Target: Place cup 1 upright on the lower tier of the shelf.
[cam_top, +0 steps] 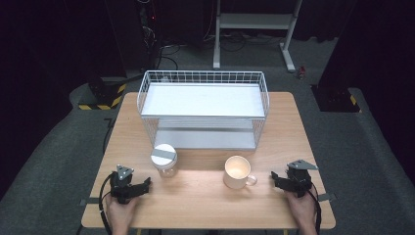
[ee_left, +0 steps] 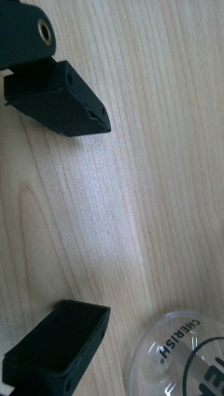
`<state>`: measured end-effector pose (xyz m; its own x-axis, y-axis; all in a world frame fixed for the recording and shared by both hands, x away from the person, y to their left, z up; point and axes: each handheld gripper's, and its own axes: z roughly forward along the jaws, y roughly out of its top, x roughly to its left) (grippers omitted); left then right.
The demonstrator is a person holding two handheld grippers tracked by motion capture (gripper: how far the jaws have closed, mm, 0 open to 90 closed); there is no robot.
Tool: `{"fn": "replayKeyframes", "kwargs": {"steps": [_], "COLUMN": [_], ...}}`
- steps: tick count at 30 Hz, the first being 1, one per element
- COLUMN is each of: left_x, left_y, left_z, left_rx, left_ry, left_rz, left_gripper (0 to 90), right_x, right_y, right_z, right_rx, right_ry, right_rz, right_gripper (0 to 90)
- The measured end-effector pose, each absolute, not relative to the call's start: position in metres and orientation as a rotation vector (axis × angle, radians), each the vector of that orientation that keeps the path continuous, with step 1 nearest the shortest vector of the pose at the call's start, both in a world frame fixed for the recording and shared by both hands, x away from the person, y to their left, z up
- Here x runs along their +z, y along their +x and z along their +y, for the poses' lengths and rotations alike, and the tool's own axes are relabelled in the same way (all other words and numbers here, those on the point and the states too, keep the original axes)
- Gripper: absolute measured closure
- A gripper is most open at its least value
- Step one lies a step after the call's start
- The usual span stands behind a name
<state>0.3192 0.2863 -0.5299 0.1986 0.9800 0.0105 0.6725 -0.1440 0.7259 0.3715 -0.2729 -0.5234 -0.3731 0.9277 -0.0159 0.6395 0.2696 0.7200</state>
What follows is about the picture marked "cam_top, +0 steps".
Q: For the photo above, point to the person's left hand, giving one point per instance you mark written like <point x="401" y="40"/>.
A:
<point x="120" y="212"/>

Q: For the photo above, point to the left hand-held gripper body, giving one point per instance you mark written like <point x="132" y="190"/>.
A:
<point x="121" y="191"/>

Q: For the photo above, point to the small red object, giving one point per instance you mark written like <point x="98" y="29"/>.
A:
<point x="302" y="72"/>

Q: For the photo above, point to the white metal stand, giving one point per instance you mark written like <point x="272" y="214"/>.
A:
<point x="254" y="21"/>

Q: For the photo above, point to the clear jar with white lid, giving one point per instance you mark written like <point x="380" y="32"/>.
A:
<point x="164" y="158"/>

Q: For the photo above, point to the black equipment tower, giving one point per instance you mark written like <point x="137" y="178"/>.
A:
<point x="147" y="36"/>

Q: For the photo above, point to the grey tape strip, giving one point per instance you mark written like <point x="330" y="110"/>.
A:
<point x="90" y="201"/>
<point x="326" y="197"/>

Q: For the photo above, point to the black base with yellow stripes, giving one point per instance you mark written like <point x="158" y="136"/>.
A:
<point x="104" y="94"/>
<point x="337" y="101"/>

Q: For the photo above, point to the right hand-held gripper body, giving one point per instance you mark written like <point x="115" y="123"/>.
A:
<point x="298" y="181"/>

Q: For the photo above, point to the cream mug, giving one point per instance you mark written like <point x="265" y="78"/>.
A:
<point x="236" y="174"/>

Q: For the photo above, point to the person's right hand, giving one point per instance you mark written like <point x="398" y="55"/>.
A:
<point x="303" y="209"/>

